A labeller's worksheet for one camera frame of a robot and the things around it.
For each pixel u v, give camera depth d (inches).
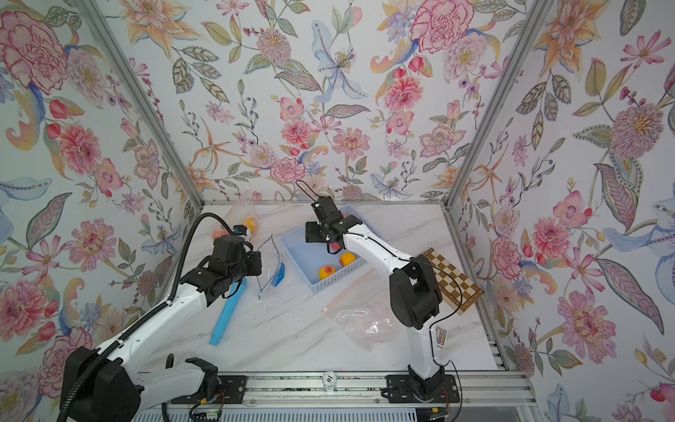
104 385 15.5
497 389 30.2
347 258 37.6
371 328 33.0
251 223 41.6
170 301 19.8
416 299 20.3
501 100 33.9
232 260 25.2
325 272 36.6
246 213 40.3
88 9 26.9
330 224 26.8
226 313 34.0
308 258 39.7
